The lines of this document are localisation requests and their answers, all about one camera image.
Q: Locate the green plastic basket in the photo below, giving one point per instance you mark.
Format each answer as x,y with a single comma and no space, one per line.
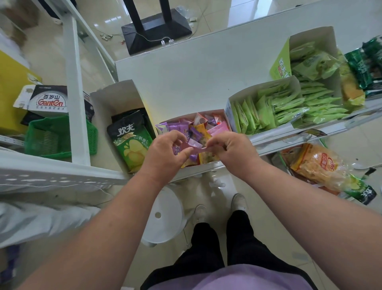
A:
44,137

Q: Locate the pile of assorted wrapped candies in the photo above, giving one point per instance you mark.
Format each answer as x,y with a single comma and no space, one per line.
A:
198,128

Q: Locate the black potato chip bag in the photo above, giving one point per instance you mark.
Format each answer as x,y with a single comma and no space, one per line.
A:
146,119

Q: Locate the person's right hand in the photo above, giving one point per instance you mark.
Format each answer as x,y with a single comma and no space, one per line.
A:
238,155

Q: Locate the person's left thumb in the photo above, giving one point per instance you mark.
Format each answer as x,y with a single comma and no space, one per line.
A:
185,153

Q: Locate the white box holding candies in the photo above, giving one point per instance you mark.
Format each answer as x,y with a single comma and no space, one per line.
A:
176,116

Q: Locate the green chip bag, clear window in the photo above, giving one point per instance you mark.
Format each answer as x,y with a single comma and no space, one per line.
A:
361,189

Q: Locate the purple candy wrapper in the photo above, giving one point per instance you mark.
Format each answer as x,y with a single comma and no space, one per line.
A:
199,150

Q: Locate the yellow cardboard box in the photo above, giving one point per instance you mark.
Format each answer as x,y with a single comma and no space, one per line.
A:
12,89

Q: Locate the person's left hand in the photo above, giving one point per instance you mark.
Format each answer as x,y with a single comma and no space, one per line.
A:
161,155

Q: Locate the person's left forearm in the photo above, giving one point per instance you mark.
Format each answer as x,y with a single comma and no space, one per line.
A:
98,236

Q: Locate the orange snack bag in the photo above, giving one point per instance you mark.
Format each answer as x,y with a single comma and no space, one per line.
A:
319,165

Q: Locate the white box holding chip bags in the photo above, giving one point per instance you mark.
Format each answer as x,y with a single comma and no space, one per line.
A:
110,95

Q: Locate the pile of light green packets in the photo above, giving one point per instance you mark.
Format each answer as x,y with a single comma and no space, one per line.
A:
316,89

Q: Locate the person's purple shirt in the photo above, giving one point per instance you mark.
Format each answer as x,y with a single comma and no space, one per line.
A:
238,280

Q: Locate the person's right white shoe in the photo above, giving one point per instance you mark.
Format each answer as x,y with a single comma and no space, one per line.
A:
239,202

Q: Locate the person's right thumb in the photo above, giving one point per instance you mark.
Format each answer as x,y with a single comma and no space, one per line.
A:
213,151

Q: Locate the black stand base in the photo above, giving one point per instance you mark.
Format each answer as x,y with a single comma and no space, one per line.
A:
155,31

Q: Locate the green potato chip bag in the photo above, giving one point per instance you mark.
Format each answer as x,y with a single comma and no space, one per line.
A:
131,143

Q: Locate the yellow snack bag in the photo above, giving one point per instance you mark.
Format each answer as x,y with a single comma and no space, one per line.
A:
350,86

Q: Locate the large white and green box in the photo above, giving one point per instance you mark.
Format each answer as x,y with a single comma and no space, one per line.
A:
310,37

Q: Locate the person's right forearm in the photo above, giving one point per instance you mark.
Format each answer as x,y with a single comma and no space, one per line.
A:
316,227

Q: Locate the person's white shoe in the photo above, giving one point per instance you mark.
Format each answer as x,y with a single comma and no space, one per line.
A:
200,213
239,202

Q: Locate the black and white carton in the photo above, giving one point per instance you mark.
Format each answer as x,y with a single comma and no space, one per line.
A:
49,100

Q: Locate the person's left white shoe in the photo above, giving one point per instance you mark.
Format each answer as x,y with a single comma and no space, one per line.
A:
200,213

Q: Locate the small white box, green packets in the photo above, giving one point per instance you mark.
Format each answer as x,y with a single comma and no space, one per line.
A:
262,85

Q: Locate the row of light green packets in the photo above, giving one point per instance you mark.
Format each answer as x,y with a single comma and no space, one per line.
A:
259,112

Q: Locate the white metal shelf frame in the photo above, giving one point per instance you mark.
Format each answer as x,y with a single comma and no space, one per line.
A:
76,98

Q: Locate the dark green snack bag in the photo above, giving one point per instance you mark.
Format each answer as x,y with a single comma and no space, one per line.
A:
375,50
359,67

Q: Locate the white plastic stool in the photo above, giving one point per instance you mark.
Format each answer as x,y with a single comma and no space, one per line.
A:
164,215

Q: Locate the white cloth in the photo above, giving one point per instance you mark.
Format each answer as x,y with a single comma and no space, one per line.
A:
38,221

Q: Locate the person's black trousers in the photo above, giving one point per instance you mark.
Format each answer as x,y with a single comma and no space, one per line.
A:
206,257

